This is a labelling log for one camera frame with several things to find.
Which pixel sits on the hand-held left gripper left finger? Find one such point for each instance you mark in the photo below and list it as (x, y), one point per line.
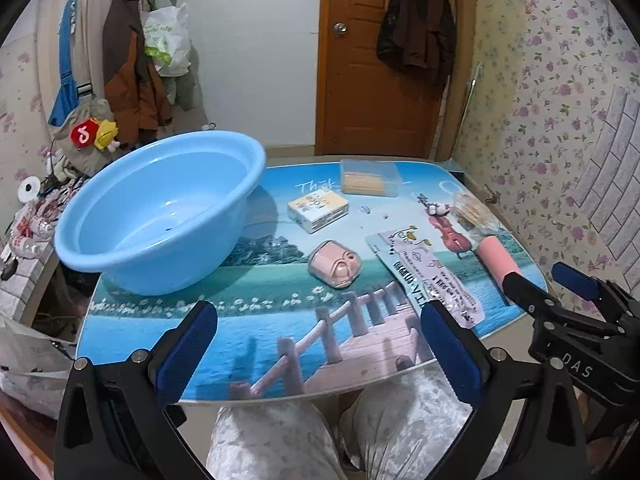
(187, 355)

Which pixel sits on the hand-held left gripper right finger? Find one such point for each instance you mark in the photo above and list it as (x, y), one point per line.
(450, 355)

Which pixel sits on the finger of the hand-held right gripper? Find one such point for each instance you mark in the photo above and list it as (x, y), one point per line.
(575, 280)
(525, 291)

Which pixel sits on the pink cylindrical roll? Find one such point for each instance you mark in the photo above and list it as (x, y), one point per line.
(495, 257)

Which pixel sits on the white printed snack packet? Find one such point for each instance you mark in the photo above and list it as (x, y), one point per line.
(425, 275)

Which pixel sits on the clear bag of cotton swabs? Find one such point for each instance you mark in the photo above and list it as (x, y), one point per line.
(470, 212)

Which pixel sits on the pink earphone case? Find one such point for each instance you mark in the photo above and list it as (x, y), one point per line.
(332, 265)

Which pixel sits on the light blue plastic basin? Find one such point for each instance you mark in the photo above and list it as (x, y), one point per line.
(150, 210)

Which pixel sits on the clear toothpick box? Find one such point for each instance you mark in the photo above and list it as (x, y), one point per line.
(370, 180)

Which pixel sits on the grey brick pattern panel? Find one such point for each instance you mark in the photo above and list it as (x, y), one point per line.
(610, 170)

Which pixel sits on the white plastic sheet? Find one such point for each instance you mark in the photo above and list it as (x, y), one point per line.
(30, 390)

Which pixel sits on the brown wooden furniture edge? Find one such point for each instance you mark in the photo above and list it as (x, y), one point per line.
(25, 445)

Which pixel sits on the grey broom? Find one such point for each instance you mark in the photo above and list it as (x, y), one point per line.
(469, 100)

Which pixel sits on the pile of red white clutter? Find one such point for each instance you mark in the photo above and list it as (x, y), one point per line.
(35, 225)

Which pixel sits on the grey canvas bag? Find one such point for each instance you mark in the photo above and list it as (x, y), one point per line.
(85, 160)

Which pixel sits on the white tape roll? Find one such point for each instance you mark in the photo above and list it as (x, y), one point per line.
(22, 192)

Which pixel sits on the yellow plush charm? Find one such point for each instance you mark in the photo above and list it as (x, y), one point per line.
(107, 135)

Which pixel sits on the brown leaning board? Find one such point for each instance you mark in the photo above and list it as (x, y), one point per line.
(457, 60)

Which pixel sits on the red plush charm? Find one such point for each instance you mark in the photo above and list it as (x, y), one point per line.
(84, 134)

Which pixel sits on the brown wooden door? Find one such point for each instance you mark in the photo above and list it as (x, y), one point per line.
(360, 85)

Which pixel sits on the dark brown hanging jacket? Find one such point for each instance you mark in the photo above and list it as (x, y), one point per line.
(415, 35)

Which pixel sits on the brown and orange jacket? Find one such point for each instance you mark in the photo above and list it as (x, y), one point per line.
(125, 60)

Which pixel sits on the white green plastic bag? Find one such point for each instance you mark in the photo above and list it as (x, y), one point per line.
(167, 40)

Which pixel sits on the silver door knob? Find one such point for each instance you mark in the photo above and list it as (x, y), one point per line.
(341, 28)

